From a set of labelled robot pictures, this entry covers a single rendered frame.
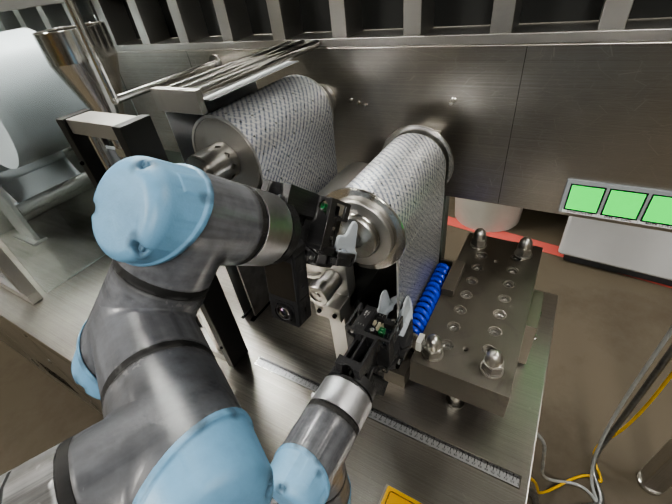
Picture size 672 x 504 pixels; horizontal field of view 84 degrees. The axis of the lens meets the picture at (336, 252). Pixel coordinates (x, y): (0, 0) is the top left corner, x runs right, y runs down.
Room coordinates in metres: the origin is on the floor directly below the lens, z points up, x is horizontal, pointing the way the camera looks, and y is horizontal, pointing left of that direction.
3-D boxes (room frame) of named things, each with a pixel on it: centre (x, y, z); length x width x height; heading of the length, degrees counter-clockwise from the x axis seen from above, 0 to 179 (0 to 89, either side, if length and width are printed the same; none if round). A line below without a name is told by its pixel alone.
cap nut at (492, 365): (0.34, -0.23, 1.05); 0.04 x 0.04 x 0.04
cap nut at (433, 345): (0.38, -0.14, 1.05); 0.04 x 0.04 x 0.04
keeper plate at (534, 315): (0.46, -0.36, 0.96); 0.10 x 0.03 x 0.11; 146
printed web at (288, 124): (0.64, 0.00, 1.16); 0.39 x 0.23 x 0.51; 56
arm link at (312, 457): (0.20, 0.06, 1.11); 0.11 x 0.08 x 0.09; 146
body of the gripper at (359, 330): (0.34, -0.03, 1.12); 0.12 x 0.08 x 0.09; 146
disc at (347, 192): (0.47, -0.04, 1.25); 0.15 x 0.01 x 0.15; 56
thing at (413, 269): (0.53, -0.16, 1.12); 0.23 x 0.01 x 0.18; 146
